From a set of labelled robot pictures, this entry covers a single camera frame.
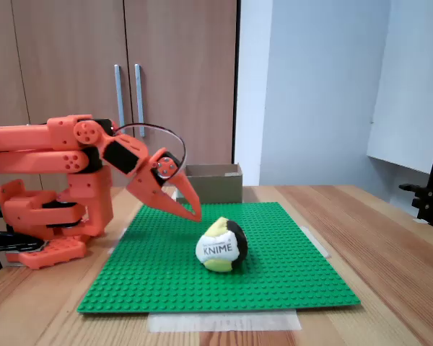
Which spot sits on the white yellow black ball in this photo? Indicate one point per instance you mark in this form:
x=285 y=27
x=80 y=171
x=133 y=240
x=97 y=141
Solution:
x=220 y=248

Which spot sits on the brown cardboard box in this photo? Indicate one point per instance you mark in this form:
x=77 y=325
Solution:
x=216 y=187

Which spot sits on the short masking tape strip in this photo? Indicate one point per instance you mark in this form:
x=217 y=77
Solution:
x=118 y=239
x=315 y=241

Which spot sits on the brown wooden cabinet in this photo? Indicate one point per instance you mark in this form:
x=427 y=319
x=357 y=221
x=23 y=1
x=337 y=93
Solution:
x=75 y=54

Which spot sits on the green studded baseplate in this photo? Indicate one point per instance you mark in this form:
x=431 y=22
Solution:
x=274 y=270

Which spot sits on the wide masking tape strip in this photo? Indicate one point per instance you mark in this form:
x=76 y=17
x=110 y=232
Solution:
x=223 y=321

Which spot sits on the white wall panel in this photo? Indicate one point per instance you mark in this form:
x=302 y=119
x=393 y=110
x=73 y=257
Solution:
x=411 y=108

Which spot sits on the black camera stand clamp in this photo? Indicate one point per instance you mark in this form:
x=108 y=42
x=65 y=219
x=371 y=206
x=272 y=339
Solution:
x=427 y=202

